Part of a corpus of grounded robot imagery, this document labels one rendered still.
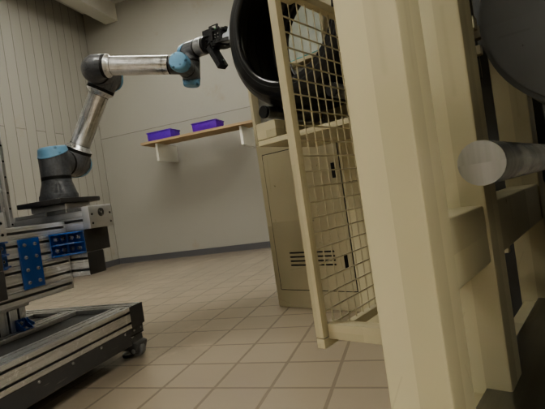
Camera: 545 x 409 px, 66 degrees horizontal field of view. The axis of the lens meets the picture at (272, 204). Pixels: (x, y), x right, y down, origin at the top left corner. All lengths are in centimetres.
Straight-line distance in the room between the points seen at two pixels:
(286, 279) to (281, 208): 39
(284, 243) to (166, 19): 462
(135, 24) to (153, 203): 249
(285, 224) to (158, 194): 399
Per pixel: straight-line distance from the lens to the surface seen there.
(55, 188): 192
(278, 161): 225
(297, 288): 229
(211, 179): 569
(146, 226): 623
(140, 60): 185
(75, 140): 206
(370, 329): 79
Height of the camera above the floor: 59
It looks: 1 degrees down
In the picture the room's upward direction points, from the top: 8 degrees counter-clockwise
